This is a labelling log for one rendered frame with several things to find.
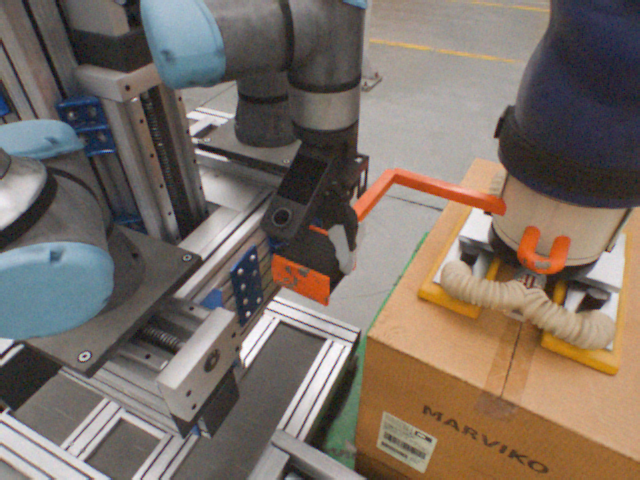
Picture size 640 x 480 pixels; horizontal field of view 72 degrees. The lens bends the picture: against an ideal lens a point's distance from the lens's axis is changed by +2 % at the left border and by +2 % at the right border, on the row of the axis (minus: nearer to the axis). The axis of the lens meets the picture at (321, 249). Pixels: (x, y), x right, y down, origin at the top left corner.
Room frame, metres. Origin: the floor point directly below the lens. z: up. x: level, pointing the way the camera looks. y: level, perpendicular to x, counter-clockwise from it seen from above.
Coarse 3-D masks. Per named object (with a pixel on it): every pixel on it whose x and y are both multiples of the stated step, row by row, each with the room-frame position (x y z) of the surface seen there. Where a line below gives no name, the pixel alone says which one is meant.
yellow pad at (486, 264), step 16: (464, 224) 0.64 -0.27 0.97; (448, 240) 0.59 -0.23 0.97; (448, 256) 0.55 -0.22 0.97; (464, 256) 0.53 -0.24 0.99; (480, 256) 0.55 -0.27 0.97; (496, 256) 0.55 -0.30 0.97; (432, 272) 0.51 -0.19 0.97; (480, 272) 0.51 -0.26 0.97; (496, 272) 0.51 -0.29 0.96; (432, 288) 0.47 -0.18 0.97; (448, 304) 0.45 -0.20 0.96; (464, 304) 0.44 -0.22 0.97
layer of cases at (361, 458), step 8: (360, 456) 0.39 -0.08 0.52; (368, 456) 0.38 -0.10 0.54; (360, 464) 0.39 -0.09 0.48; (368, 464) 0.38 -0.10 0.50; (376, 464) 0.37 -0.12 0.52; (384, 464) 0.37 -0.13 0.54; (360, 472) 0.39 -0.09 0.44; (368, 472) 0.38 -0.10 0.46; (376, 472) 0.37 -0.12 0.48; (384, 472) 0.36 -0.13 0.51; (392, 472) 0.36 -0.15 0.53
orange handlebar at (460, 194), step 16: (384, 176) 0.62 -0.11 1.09; (400, 176) 0.62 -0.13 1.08; (416, 176) 0.62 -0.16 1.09; (368, 192) 0.57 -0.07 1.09; (384, 192) 0.59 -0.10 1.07; (432, 192) 0.59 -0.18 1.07; (448, 192) 0.58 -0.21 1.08; (464, 192) 0.57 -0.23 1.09; (480, 192) 0.57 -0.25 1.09; (368, 208) 0.54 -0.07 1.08; (480, 208) 0.55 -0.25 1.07; (496, 208) 0.54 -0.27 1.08; (528, 240) 0.46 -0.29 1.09; (560, 240) 0.46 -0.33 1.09; (528, 256) 0.43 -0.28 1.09; (560, 256) 0.42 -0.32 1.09; (544, 272) 0.41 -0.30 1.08
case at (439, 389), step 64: (384, 320) 0.43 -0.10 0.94; (448, 320) 0.43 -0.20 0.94; (512, 320) 0.43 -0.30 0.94; (384, 384) 0.38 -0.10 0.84; (448, 384) 0.33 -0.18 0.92; (512, 384) 0.32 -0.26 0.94; (576, 384) 0.32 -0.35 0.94; (384, 448) 0.37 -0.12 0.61; (448, 448) 0.32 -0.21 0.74; (512, 448) 0.28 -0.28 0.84; (576, 448) 0.25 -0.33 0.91
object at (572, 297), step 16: (624, 240) 0.59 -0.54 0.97; (624, 256) 0.55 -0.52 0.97; (624, 272) 0.51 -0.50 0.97; (560, 288) 0.48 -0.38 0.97; (576, 288) 0.47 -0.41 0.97; (592, 288) 0.45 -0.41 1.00; (624, 288) 0.48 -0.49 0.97; (560, 304) 0.44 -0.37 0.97; (576, 304) 0.44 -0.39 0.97; (592, 304) 0.43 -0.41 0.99; (608, 304) 0.44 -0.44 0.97; (624, 304) 0.44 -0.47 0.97; (624, 320) 0.41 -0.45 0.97; (544, 336) 0.38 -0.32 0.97; (560, 352) 0.36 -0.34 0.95; (576, 352) 0.36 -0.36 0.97; (592, 352) 0.35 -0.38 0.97; (608, 352) 0.35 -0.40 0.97; (608, 368) 0.33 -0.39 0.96
